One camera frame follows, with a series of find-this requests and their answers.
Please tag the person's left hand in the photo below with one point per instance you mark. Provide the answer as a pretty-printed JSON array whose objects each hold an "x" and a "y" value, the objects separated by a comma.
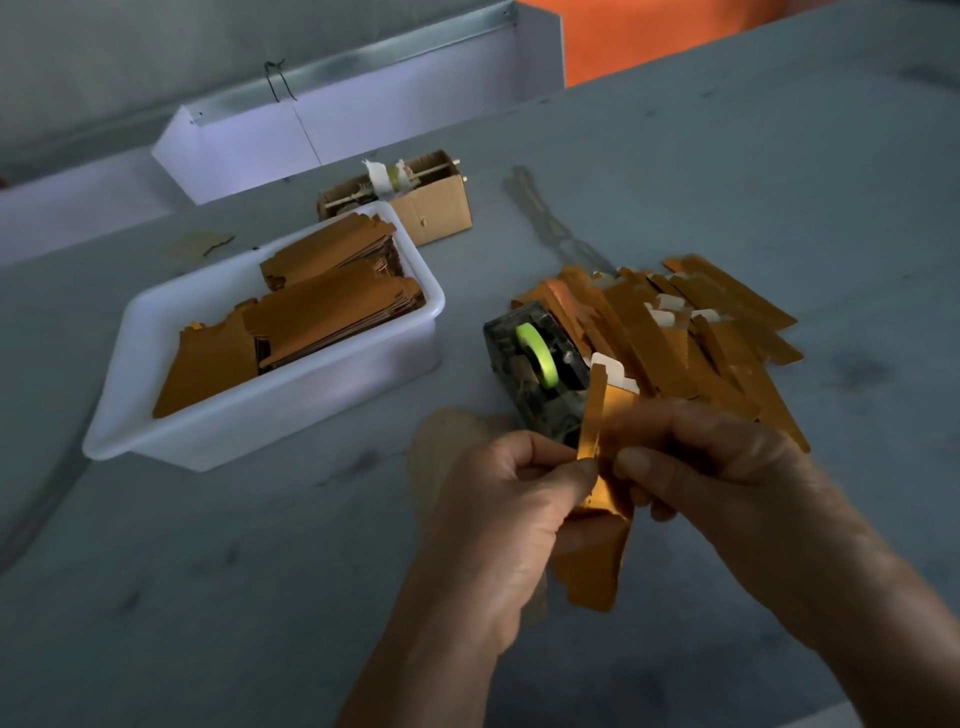
[{"x": 495, "y": 525}]

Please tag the person's right hand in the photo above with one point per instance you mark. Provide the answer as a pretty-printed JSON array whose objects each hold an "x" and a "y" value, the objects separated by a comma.
[{"x": 750, "y": 488}]

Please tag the pile of beige blanks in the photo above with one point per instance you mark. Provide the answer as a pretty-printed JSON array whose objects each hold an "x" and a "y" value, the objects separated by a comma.
[{"x": 438, "y": 450}]

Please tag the gold carton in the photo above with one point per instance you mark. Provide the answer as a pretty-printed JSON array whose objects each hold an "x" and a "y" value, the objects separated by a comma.
[{"x": 597, "y": 570}]

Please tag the pile of gold boxes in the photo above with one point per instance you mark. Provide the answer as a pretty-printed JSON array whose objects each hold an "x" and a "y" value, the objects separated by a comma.
[{"x": 705, "y": 323}]

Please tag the carton blank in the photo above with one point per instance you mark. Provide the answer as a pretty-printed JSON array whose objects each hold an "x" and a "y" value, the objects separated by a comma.
[{"x": 615, "y": 372}]

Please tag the gold cartons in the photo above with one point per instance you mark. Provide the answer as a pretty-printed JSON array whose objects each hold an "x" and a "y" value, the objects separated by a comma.
[{"x": 338, "y": 300}]

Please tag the person's left forearm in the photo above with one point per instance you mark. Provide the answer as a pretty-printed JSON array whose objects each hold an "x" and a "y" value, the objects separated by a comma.
[{"x": 428, "y": 683}]

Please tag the person's right forearm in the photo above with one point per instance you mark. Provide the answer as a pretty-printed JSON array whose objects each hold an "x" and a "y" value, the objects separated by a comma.
[{"x": 893, "y": 645}]

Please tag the black tape dispenser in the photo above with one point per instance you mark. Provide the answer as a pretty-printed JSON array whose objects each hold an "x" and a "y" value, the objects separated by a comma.
[{"x": 510, "y": 383}]

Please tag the green tape roll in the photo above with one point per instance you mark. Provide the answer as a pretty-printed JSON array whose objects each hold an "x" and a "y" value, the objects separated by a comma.
[{"x": 537, "y": 357}]

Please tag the white plastic bin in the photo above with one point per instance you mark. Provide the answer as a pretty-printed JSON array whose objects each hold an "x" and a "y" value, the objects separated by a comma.
[{"x": 255, "y": 420}]

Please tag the small cardboard box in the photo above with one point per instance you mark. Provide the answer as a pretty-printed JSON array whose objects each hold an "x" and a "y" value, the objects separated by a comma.
[{"x": 440, "y": 210}]

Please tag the long white tray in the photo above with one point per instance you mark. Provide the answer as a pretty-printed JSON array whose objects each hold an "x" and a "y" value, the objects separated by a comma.
[
  {"x": 75, "y": 210},
  {"x": 435, "y": 83}
]

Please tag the orange tray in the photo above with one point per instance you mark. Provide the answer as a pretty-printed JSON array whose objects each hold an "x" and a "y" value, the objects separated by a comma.
[{"x": 660, "y": 33}]

